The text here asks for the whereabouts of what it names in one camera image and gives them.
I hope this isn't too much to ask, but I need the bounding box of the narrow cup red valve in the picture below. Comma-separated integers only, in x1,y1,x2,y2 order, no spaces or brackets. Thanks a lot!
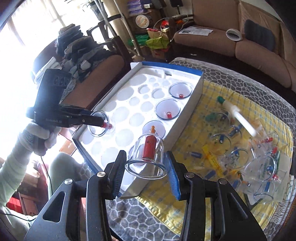
125,133,167,180

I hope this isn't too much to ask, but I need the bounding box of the white foam cupping case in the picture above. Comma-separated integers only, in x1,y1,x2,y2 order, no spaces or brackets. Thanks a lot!
73,62,203,173

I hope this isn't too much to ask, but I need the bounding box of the potted plant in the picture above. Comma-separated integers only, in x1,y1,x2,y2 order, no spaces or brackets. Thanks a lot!
82,1,104,21

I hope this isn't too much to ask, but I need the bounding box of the clear cup blue valve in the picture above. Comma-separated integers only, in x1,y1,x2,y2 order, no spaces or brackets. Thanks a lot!
208,133,231,156

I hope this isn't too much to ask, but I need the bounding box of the yellow plaid cloth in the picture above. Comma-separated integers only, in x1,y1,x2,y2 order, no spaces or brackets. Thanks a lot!
137,80,293,235

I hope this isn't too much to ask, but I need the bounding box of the dark lumbar cushion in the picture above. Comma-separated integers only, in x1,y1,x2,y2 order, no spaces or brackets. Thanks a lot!
244,19,276,51

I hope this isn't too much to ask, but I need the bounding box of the grey giraffe pattern tablecloth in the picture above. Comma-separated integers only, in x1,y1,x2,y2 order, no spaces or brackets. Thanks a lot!
107,57,295,240

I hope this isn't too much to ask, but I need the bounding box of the cup with red valve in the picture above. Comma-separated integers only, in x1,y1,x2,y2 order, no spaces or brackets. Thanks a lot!
169,82,192,99

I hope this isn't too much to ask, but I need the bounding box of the brown armchair with clothes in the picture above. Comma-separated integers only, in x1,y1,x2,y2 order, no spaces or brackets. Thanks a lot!
32,21,132,109

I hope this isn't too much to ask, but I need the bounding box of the paper sheet on sofa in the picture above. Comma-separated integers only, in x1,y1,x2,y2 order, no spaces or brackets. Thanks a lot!
179,26,213,36

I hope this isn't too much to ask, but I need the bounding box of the left forearm light sleeve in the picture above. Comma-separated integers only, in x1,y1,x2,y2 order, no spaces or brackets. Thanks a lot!
0,138,33,207

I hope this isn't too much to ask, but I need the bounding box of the brown sofa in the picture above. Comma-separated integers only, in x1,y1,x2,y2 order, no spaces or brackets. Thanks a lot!
174,1,295,91

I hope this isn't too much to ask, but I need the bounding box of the large cup blue valve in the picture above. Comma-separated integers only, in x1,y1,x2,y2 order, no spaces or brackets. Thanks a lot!
244,155,278,182

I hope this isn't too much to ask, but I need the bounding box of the left gloved hand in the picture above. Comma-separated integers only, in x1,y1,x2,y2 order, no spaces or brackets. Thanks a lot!
16,122,62,156

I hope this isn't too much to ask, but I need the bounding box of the cream suction pump gun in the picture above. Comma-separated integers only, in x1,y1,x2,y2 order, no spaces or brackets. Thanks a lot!
217,96,259,138

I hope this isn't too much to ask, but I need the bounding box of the small cup red valve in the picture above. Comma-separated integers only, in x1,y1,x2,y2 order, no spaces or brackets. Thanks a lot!
87,110,113,137

